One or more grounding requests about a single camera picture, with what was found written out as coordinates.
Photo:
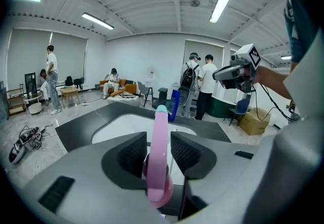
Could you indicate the pink spray bottle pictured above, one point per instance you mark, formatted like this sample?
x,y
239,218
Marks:
x,y
158,157

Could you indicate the green round counter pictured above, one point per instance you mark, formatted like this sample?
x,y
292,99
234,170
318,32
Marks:
x,y
222,107

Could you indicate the person's light grey garment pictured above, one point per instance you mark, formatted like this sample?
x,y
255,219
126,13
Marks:
x,y
291,162

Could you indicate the person's right forearm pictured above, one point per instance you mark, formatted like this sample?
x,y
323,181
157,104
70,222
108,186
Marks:
x,y
273,79

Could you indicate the black and white device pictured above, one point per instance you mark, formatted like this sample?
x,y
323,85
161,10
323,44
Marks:
x,y
16,152

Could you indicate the black backpack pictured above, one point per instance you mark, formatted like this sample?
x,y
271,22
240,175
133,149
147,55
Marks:
x,y
187,77

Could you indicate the striped blanket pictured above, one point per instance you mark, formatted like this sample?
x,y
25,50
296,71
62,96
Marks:
x,y
125,95

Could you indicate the blue bottle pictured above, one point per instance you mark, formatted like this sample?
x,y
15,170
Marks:
x,y
174,106

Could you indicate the person's teal shirt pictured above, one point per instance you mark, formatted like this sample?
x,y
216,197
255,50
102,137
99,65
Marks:
x,y
301,30

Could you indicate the grey roller blind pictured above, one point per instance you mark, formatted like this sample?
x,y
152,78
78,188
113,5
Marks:
x,y
202,49
27,53

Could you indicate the black open case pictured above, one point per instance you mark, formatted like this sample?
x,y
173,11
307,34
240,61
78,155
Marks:
x,y
184,95

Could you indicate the cardboard box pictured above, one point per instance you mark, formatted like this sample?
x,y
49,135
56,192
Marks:
x,y
254,122

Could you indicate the white wall device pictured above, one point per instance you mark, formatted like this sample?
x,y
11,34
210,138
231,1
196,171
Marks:
x,y
151,73

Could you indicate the blue chair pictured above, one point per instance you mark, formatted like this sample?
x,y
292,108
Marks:
x,y
241,106

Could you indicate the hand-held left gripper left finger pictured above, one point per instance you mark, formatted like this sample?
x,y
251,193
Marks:
x,y
126,157

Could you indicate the wooden shelf rack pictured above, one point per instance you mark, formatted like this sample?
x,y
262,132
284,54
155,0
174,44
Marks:
x,y
15,104

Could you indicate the black framed mirror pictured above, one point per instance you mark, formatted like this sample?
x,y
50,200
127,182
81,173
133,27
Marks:
x,y
30,83

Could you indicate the dark stool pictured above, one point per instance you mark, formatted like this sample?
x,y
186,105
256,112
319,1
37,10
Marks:
x,y
162,93

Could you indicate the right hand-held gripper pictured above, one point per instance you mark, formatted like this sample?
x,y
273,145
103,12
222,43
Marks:
x,y
246,66

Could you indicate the grey chair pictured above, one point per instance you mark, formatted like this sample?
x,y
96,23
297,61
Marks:
x,y
144,90

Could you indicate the round white side table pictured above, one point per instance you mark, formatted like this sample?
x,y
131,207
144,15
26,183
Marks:
x,y
34,107

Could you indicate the orange sofa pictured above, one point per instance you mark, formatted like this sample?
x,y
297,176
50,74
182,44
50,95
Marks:
x,y
130,88

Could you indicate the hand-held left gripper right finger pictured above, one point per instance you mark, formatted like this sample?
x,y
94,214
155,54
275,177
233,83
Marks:
x,y
189,157

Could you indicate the wooden coffee table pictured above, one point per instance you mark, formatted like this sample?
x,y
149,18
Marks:
x,y
69,91

